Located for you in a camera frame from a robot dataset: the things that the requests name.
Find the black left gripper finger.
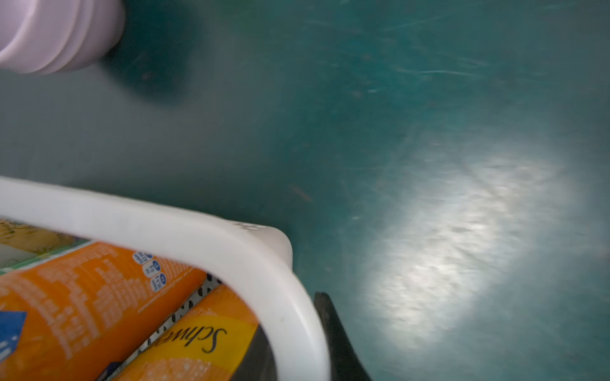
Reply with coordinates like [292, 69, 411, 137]
[314, 292, 372, 381]

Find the white perforated plastic basket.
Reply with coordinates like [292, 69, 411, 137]
[1, 177, 331, 380]

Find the orange Schweppes can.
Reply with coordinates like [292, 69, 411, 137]
[116, 285, 258, 380]

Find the orange Fanta can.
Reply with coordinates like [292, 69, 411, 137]
[1, 242, 206, 380]

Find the pink ceramic cup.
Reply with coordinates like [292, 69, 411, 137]
[1, 1, 126, 75]

